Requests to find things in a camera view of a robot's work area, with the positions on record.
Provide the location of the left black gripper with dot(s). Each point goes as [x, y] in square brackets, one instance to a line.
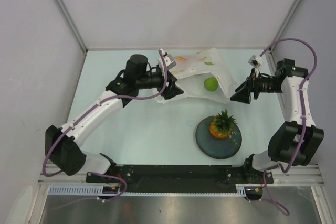
[172, 89]

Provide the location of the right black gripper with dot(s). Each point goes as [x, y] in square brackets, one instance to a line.
[242, 95]

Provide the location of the white printed plastic bag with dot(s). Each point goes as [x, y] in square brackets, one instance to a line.
[191, 72]

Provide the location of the fake green lime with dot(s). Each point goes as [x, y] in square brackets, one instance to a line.
[211, 84]

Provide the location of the fake orange pineapple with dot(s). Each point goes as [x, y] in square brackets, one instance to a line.
[222, 125]

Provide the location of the dark blue ceramic plate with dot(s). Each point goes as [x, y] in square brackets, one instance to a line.
[218, 148]

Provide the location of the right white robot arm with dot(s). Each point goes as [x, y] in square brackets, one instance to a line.
[298, 138]

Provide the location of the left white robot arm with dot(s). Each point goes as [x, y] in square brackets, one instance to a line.
[63, 144]

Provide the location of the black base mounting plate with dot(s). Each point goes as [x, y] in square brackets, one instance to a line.
[186, 175]

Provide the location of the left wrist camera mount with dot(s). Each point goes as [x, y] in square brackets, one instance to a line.
[166, 59]

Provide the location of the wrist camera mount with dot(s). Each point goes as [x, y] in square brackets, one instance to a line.
[257, 63]
[166, 59]

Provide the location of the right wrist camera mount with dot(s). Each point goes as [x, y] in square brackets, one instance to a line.
[257, 63]

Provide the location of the aluminium front frame rail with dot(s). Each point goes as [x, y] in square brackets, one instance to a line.
[297, 176]

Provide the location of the white slotted cable duct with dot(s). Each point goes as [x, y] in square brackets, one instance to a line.
[105, 190]

